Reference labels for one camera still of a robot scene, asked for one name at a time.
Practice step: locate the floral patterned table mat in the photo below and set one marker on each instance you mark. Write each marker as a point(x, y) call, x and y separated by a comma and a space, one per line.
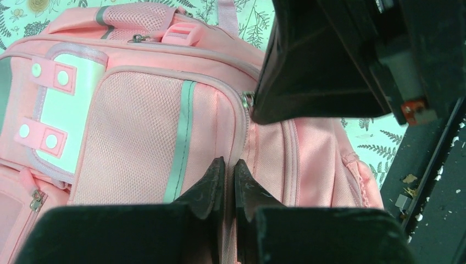
point(376, 141)

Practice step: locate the pink student backpack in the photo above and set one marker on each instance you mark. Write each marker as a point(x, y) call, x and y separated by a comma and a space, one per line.
point(130, 103)

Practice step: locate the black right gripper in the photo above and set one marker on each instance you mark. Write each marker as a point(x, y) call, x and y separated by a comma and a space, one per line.
point(362, 59)

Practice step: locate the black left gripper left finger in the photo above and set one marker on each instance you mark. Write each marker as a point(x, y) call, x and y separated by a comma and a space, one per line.
point(186, 230)

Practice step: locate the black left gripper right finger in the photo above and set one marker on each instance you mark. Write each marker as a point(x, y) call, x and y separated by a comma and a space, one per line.
point(270, 232)

